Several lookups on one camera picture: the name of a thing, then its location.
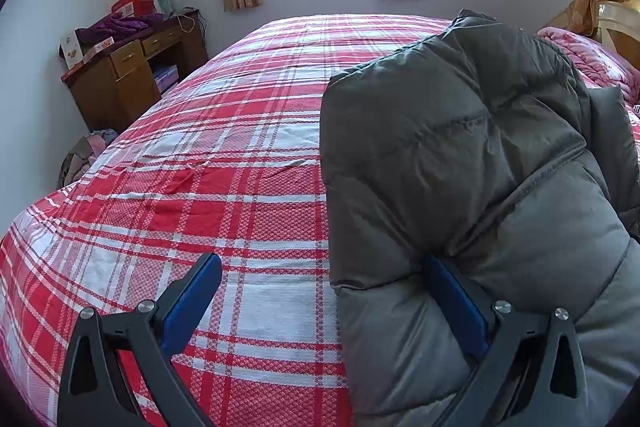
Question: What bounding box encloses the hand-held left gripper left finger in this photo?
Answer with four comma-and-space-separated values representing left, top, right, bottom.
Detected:
56, 252, 223, 427

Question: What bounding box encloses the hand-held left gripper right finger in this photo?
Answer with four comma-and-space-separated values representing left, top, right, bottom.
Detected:
422, 254, 593, 427

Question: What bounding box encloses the grey puffer jacket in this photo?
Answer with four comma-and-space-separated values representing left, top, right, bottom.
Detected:
320, 9, 640, 427

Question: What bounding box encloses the pile of clothes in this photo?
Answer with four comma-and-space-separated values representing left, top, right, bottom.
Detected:
56, 129, 118, 190

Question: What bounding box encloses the red plaid bed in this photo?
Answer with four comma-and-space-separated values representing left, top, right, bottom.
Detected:
0, 13, 640, 427

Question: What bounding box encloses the wooden desk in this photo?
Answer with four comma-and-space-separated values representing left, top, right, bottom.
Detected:
61, 14, 210, 132

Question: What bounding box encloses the stack of books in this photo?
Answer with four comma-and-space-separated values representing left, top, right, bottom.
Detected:
152, 64, 180, 90

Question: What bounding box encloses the flat pink box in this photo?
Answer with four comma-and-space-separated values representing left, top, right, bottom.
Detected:
61, 36, 116, 82

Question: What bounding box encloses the white printed box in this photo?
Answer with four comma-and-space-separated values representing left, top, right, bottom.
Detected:
59, 31, 83, 70

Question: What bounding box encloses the pink quilt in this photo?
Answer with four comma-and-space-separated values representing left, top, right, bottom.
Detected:
537, 26, 640, 108

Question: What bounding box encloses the purple cloth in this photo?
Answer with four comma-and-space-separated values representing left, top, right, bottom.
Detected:
75, 13, 166, 46

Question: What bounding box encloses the red box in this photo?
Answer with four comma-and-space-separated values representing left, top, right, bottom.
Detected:
111, 0, 153, 18

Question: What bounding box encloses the cream headboard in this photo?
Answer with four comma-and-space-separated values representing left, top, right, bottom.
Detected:
595, 2, 640, 70

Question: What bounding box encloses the thin cable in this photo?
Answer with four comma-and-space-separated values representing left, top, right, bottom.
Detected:
172, 7, 207, 34

